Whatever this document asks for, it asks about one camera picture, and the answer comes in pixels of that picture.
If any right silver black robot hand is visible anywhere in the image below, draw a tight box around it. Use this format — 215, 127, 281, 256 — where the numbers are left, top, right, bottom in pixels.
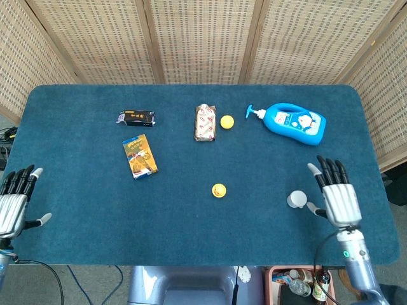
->
307, 155, 363, 228

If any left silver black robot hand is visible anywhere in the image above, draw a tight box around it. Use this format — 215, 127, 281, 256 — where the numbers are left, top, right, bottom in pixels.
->
0, 164, 53, 240

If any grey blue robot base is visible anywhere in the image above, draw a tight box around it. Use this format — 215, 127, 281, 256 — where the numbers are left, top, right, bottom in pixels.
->
127, 265, 265, 305

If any yellow round toy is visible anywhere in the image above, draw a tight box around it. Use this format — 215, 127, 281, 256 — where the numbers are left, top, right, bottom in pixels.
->
211, 183, 228, 200

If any small white jar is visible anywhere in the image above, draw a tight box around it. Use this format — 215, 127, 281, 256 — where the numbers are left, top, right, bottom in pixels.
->
287, 189, 308, 209

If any black equipment box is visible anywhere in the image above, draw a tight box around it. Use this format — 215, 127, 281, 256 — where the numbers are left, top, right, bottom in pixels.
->
381, 164, 407, 207

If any brown glass bottle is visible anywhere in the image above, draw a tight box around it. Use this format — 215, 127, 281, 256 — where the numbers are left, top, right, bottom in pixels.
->
312, 268, 331, 302

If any blue cartoon pump bottle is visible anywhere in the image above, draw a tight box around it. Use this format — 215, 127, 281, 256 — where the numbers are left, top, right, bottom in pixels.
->
245, 102, 328, 147

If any clear plastic bottle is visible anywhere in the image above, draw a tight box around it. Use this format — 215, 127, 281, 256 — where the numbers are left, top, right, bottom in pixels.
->
288, 269, 312, 297

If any blue snack packet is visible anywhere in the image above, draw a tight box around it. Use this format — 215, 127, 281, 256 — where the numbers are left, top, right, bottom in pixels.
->
272, 269, 293, 286

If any pink plastic bin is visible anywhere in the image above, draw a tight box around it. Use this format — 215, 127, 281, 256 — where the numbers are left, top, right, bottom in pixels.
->
264, 265, 337, 305

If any white power strip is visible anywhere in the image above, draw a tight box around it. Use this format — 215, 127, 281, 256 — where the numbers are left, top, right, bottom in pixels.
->
238, 265, 252, 283

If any blue orange food box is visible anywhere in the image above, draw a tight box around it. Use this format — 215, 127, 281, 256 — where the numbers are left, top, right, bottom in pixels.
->
121, 133, 159, 181

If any yellow round ball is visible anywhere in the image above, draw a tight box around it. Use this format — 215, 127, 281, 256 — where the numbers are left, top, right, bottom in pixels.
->
219, 114, 235, 130

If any blue table mat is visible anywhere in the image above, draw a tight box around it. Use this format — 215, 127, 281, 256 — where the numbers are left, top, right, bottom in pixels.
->
8, 84, 401, 266

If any black carton box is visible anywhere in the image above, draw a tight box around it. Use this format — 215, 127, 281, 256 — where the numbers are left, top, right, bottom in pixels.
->
115, 109, 157, 128

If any wrapped red white snack bar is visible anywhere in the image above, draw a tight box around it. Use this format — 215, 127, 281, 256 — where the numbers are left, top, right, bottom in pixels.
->
193, 104, 218, 142

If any woven folding screen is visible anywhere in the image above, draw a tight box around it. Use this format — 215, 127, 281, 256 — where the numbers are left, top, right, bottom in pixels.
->
0, 0, 407, 173

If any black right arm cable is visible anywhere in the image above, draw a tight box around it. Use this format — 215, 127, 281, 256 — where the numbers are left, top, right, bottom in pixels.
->
313, 230, 343, 305

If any black floor cable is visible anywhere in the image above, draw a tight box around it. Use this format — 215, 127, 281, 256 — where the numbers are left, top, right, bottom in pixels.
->
14, 259, 65, 305

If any black cable bundle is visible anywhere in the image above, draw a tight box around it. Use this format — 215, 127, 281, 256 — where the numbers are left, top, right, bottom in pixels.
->
0, 126, 18, 170

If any blue floor cable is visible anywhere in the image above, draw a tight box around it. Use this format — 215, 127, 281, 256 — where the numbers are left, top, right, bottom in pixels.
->
67, 265, 124, 305

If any thin black cable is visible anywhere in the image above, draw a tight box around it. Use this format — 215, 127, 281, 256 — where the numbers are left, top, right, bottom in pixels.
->
231, 265, 240, 305

